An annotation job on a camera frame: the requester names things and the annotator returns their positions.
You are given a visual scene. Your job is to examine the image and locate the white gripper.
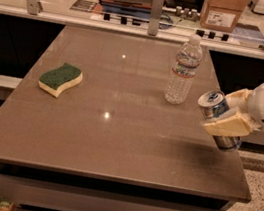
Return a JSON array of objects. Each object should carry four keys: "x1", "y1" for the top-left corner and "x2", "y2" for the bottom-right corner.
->
[{"x1": 202, "y1": 83, "x2": 264, "y2": 137}]

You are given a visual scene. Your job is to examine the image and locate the grey table base drawers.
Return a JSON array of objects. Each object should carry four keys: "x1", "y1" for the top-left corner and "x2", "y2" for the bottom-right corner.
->
[{"x1": 0, "y1": 159, "x2": 236, "y2": 211}]

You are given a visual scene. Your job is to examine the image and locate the green yellow sponge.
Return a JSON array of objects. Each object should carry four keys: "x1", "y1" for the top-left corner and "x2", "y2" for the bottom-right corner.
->
[{"x1": 38, "y1": 63, "x2": 83, "y2": 98}]

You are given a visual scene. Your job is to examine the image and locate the middle metal glass bracket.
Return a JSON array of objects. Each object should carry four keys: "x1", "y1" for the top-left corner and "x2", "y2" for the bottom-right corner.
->
[{"x1": 147, "y1": 0, "x2": 164, "y2": 36}]

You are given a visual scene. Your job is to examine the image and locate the silver blue redbull can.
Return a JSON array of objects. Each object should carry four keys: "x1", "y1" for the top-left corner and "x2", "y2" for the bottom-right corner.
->
[{"x1": 197, "y1": 90, "x2": 242, "y2": 152}]

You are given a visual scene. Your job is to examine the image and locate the brown cardboard box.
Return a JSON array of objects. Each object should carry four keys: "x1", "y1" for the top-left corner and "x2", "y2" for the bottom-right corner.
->
[{"x1": 200, "y1": 0, "x2": 248, "y2": 33}]

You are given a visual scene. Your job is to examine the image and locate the clear plastic water bottle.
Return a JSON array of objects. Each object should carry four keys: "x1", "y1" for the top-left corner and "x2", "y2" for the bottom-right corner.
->
[{"x1": 164, "y1": 34, "x2": 203, "y2": 104}]

